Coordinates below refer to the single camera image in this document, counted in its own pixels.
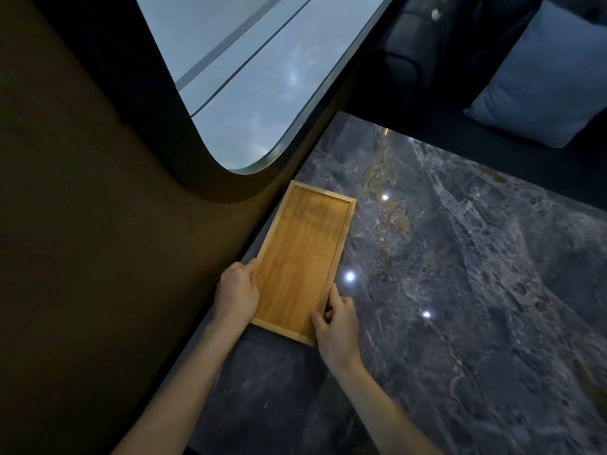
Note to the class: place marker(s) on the person's right hand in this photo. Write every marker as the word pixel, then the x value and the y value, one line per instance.
pixel 338 329

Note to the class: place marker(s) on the person's left hand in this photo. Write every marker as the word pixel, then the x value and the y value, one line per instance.
pixel 236 291

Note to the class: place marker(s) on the person's left thumb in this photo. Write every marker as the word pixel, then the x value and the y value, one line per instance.
pixel 248 264

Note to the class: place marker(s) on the person's right thumb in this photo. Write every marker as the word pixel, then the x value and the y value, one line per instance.
pixel 318 321

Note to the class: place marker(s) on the rectangular wooden tray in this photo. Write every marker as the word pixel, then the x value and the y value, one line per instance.
pixel 303 260

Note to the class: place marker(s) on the person's left forearm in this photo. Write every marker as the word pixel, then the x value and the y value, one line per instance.
pixel 180 385

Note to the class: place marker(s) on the person's right forearm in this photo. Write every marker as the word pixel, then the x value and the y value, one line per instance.
pixel 386 411

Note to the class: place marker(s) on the rounded glass window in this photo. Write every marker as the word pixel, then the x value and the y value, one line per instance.
pixel 265 75

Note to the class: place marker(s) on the dark blue sofa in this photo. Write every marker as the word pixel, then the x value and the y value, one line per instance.
pixel 479 56

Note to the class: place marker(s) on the blue cushion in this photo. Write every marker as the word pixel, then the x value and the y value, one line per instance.
pixel 540 75

